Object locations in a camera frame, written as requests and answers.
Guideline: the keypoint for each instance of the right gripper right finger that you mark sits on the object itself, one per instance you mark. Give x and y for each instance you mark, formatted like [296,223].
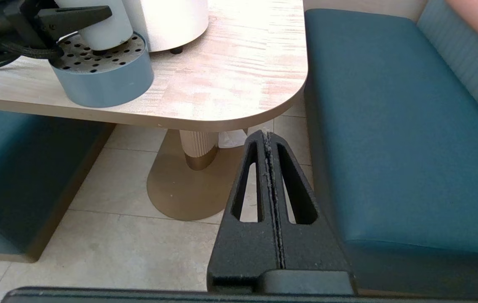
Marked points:
[314,252]

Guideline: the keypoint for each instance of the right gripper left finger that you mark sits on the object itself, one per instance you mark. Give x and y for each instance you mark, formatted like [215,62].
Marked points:
[243,252]

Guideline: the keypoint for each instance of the grey-blue plastic cup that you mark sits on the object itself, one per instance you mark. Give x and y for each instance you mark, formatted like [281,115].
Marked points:
[100,29]

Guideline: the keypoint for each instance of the round blue perforated drip tray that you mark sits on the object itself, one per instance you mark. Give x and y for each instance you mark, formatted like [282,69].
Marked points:
[104,84]

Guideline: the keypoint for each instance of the crumpled white tissue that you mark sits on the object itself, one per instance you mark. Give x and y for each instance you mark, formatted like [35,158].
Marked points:
[230,139]

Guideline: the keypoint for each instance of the blue bench sofa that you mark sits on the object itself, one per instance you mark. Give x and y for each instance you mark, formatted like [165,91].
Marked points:
[11,176]
[390,147]

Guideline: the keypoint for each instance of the table pedestal base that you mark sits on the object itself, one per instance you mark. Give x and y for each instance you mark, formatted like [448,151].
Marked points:
[180,189]

